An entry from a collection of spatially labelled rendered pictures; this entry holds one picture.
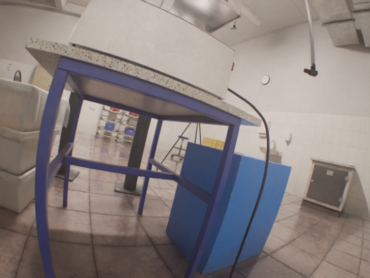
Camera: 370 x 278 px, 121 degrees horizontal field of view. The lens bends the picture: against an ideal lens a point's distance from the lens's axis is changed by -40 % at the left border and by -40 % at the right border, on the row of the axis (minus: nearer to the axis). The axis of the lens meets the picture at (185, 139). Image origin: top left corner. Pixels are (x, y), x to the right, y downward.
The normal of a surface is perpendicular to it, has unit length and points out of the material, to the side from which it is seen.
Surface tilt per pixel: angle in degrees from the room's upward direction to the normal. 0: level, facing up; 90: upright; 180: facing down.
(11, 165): 96
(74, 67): 90
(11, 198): 96
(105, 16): 90
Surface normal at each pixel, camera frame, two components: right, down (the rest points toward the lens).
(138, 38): 0.50, 0.12
